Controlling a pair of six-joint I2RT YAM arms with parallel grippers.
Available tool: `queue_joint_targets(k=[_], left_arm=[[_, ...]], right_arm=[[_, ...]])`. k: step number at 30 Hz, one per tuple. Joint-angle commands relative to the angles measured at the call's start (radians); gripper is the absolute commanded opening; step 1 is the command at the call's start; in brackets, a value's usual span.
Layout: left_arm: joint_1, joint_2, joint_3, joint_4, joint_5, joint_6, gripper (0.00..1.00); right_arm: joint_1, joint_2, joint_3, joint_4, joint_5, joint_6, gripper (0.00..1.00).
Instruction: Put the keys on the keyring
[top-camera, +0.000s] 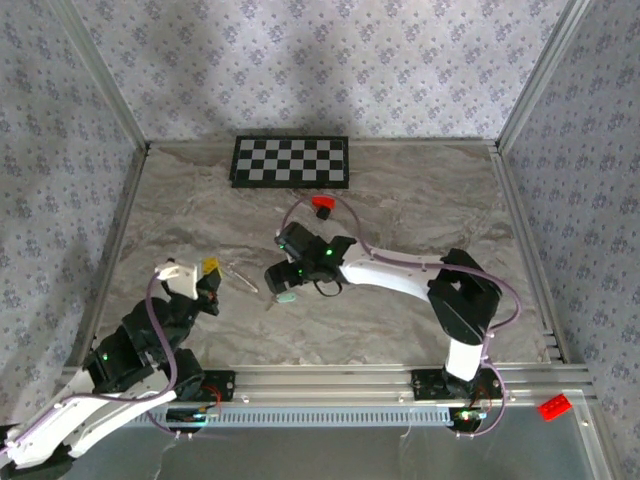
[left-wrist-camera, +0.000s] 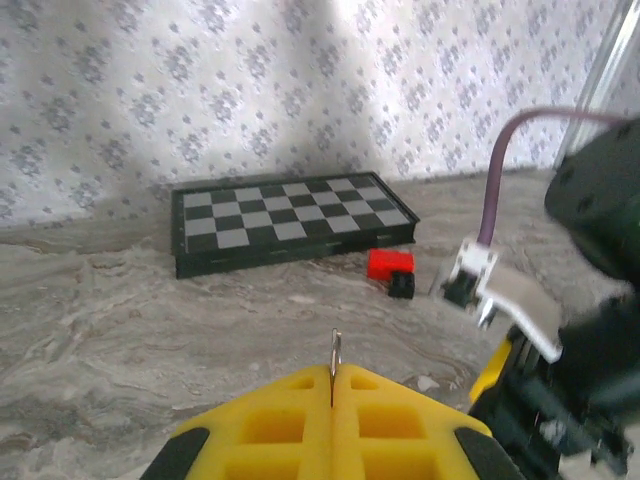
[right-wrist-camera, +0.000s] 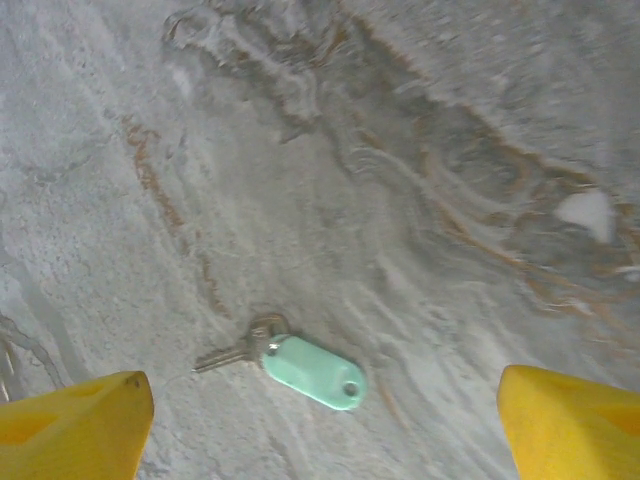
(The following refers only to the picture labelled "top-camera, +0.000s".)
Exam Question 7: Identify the small red black block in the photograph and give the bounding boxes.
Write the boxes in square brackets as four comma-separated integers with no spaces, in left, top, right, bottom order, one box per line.
[310,195,335,222]

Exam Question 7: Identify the small circuit board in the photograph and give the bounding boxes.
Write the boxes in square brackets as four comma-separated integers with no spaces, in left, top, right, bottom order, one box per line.
[166,407,221,427]
[449,407,489,434]

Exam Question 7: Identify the black white checkerboard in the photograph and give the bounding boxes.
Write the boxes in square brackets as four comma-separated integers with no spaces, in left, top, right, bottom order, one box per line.
[228,134,350,190]

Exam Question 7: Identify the grey metal sheet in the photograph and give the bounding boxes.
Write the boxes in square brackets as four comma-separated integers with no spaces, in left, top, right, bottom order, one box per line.
[49,422,601,480]

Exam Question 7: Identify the red toy brick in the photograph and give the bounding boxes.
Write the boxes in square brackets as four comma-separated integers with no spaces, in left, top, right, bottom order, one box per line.
[537,393,574,423]

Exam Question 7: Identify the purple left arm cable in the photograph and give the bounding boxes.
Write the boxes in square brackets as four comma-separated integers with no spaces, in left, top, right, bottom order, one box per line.
[0,269,224,459]

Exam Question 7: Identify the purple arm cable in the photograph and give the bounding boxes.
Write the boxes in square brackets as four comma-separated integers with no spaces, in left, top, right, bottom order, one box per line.
[282,197,524,441]
[0,269,224,459]

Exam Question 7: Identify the aluminium side rail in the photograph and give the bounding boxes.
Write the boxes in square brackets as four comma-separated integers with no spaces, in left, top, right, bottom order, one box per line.
[492,143,569,364]
[62,143,151,369]

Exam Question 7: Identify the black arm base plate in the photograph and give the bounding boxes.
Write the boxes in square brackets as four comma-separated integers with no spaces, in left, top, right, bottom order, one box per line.
[147,369,237,403]
[409,368,504,401]

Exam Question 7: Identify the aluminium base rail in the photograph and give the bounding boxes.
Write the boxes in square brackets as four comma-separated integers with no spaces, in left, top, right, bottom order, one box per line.
[54,364,596,406]

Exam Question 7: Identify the grey slotted cable duct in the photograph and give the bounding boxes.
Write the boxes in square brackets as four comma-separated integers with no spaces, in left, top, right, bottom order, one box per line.
[107,405,454,427]

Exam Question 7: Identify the aluminium rear rail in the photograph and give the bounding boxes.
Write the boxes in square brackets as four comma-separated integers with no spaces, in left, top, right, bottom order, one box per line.
[148,137,499,149]

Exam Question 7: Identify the aluminium corner post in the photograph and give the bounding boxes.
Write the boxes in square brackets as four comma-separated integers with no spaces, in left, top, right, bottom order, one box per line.
[49,0,152,151]
[497,0,599,151]

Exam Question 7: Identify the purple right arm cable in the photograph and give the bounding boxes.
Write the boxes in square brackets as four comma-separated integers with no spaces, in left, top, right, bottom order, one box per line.
[282,197,524,441]

